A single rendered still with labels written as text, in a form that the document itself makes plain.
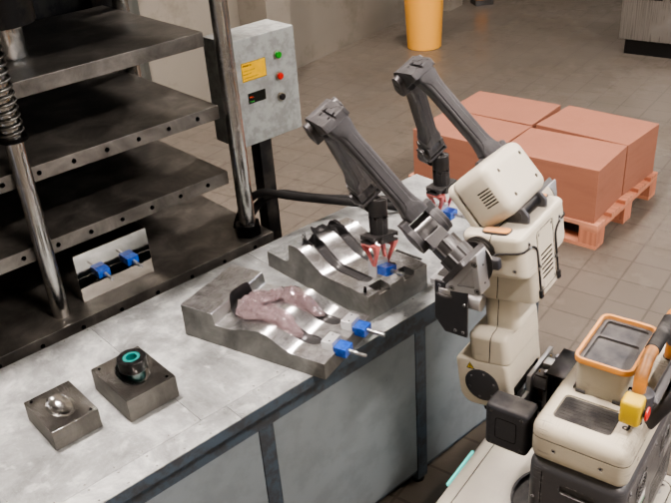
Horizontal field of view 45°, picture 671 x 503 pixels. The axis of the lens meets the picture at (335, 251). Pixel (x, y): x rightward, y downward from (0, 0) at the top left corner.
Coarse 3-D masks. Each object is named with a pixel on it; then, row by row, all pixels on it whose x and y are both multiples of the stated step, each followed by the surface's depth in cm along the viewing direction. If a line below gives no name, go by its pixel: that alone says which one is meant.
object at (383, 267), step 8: (384, 256) 247; (368, 264) 247; (376, 264) 244; (384, 264) 244; (392, 264) 244; (368, 272) 247; (376, 272) 245; (384, 272) 242; (392, 272) 242; (400, 272) 240
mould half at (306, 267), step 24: (336, 240) 270; (360, 240) 272; (288, 264) 272; (312, 264) 261; (360, 264) 262; (408, 264) 259; (312, 288) 267; (336, 288) 255; (360, 288) 249; (408, 288) 257; (360, 312) 250
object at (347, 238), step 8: (328, 224) 278; (336, 224) 276; (336, 232) 272; (344, 232) 274; (312, 240) 278; (320, 240) 267; (344, 240) 271; (352, 240) 272; (320, 248) 267; (328, 248) 266; (352, 248) 270; (360, 248) 270; (328, 256) 265; (360, 256) 267; (336, 264) 263; (344, 264) 263; (344, 272) 258; (352, 272) 259; (360, 272) 258; (368, 280) 253
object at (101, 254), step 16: (128, 224) 282; (96, 240) 273; (112, 240) 272; (128, 240) 276; (144, 240) 280; (64, 256) 270; (80, 256) 266; (96, 256) 270; (112, 256) 274; (144, 256) 282; (64, 272) 276; (80, 272) 268; (112, 272) 276; (128, 272) 280; (144, 272) 285; (80, 288) 270; (96, 288) 274; (112, 288) 278
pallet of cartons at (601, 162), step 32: (480, 96) 521; (448, 128) 477; (512, 128) 470; (544, 128) 470; (576, 128) 464; (608, 128) 461; (640, 128) 458; (416, 160) 488; (544, 160) 430; (576, 160) 426; (608, 160) 424; (640, 160) 457; (576, 192) 426; (608, 192) 433; (640, 192) 463; (576, 224) 433
